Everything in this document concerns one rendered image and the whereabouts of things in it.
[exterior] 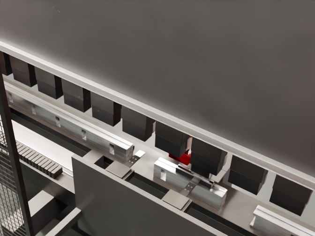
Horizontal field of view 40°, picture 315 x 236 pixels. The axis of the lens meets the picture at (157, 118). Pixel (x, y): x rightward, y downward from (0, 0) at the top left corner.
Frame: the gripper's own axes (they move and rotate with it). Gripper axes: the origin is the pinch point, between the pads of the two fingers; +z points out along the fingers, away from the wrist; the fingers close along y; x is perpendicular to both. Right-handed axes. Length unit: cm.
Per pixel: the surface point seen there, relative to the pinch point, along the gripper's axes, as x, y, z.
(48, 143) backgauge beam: 37, -72, -19
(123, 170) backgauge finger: -8, -59, -25
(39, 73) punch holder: 64, -58, -44
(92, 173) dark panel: -22, -90, -49
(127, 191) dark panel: -39, -87, -51
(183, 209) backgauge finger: -44, -55, -24
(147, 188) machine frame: -9.7, -41.6, -3.0
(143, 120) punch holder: -4, -44, -45
